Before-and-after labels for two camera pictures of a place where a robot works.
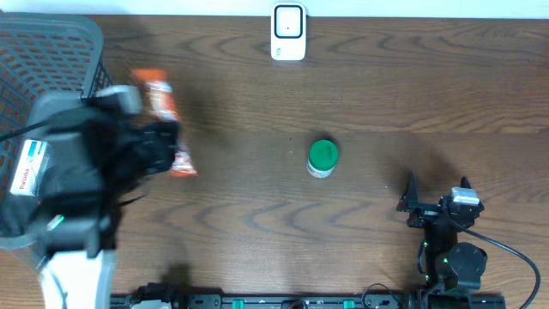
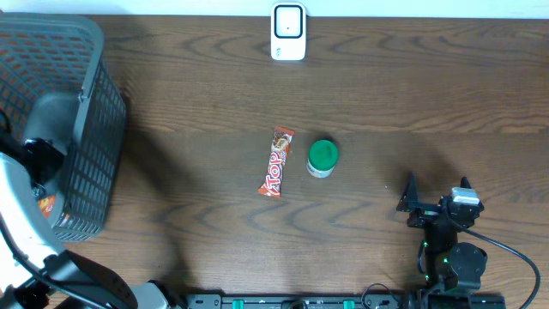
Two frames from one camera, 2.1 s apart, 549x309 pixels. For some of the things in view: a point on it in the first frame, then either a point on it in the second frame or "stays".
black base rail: [162, 296] stays
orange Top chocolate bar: [162, 103] -> [280, 144]
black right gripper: [422, 215] stays
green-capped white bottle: [322, 159] stays
